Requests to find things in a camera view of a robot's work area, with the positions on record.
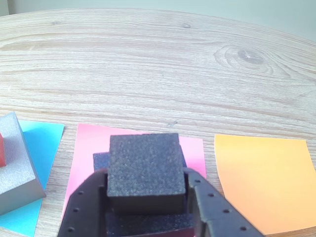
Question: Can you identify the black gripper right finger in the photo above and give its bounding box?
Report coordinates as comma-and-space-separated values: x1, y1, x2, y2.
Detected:
183, 167, 266, 237

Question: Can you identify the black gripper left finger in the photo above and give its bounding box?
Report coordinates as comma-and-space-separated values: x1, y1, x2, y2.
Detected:
57, 169, 111, 237

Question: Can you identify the medium dark foam block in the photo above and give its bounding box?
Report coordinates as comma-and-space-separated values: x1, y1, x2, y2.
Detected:
92, 152, 195, 237

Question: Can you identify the large grey foam block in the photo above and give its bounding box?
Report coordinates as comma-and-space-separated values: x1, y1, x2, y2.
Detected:
0, 111, 47, 217

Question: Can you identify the small black foam block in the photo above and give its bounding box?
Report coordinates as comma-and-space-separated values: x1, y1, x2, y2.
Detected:
106, 133, 187, 215

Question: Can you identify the red cube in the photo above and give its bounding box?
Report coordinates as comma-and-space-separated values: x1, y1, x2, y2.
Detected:
0, 132, 6, 168

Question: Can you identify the orange paper sheet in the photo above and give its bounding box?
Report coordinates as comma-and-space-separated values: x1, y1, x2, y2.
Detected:
214, 134, 316, 236

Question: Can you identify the pink paper sheet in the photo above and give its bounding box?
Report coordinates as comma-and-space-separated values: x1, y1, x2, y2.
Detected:
61, 122, 207, 237

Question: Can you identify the blue paper sheet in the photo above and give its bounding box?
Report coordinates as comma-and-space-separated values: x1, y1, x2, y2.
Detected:
0, 119, 65, 237

